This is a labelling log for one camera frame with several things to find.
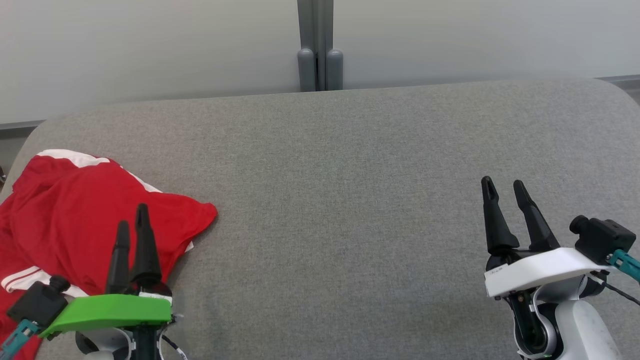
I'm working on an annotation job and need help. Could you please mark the grey fabric sofa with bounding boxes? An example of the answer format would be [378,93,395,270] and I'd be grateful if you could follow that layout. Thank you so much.
[0,77,640,360]

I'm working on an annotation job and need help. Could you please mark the red Bulls print garment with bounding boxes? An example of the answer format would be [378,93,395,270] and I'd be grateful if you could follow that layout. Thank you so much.
[0,149,218,297]

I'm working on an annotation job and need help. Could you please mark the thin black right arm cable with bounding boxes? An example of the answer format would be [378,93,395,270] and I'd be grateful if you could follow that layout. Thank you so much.
[590,274,640,307]

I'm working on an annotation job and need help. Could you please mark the red white striped shorts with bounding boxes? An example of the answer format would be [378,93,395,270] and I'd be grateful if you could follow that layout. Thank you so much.
[0,235,91,360]

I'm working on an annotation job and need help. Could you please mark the right camera cable teal plug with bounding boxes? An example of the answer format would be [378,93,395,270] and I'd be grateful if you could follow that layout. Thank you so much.
[606,249,640,283]

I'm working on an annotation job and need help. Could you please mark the grey partition post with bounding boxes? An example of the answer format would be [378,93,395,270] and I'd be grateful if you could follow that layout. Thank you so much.
[325,0,345,91]
[297,0,318,93]

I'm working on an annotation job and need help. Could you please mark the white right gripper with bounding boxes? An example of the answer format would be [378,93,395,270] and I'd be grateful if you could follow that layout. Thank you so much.
[481,176,617,299]

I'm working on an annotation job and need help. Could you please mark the thin black white left wire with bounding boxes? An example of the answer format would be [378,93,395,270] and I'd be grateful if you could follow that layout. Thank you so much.
[159,314,190,360]

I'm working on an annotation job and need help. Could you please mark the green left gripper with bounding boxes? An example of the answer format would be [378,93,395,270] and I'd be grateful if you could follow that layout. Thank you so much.
[39,203,173,341]

